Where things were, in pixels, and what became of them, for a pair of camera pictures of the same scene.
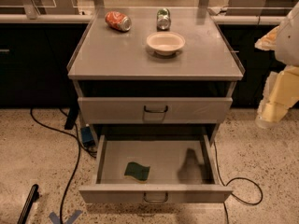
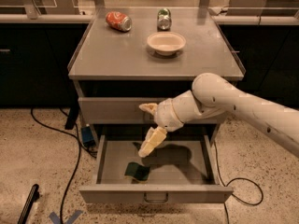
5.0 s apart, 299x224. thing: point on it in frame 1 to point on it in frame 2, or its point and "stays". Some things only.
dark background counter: (36, 50) stays
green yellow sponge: (136, 171) stays
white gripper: (289, 44) to (163, 113)
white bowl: (165, 43) stays
